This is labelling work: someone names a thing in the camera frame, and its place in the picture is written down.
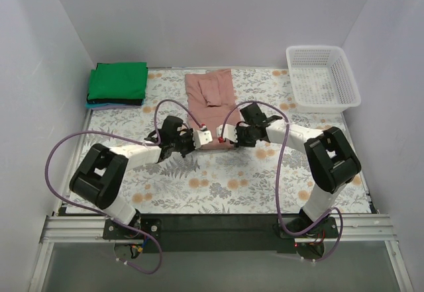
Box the pink t shirt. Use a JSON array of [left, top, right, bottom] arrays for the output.
[[185, 69, 241, 150]]

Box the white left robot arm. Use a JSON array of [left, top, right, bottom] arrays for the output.
[[69, 116, 204, 239]]

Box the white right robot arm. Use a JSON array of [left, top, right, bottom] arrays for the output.
[[233, 101, 362, 238]]

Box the floral patterned table mat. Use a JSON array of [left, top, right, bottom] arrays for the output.
[[65, 68, 372, 215]]

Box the dark folded t shirt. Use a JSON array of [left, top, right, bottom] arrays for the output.
[[86, 96, 144, 106]]

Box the white plastic basket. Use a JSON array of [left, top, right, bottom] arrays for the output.
[[286, 45, 361, 113]]

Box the green folded t shirt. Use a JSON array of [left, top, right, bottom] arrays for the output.
[[87, 62, 148, 101]]

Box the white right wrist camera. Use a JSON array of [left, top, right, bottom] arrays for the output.
[[216, 124, 238, 144]]

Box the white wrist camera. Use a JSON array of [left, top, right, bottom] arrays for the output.
[[193, 124, 213, 150], [216, 124, 238, 144]]

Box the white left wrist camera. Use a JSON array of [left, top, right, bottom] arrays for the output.
[[193, 124, 213, 150]]

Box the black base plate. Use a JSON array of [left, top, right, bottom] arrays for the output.
[[102, 212, 341, 255]]

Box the aluminium frame rail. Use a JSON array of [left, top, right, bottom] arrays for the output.
[[28, 214, 413, 291]]

